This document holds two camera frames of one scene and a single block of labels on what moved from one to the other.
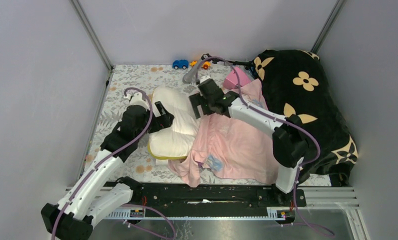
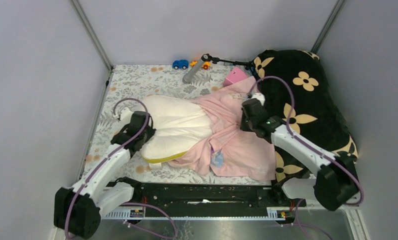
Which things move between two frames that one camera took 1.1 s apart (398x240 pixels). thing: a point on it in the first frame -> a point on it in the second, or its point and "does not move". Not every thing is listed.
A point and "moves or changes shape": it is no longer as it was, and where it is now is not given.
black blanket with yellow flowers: [295, 84] does not move
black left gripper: [162, 122] -> [150, 132]
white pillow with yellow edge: [174, 142] moves or changes shape
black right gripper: [198, 99] -> [243, 126]
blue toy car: [181, 63] does not move
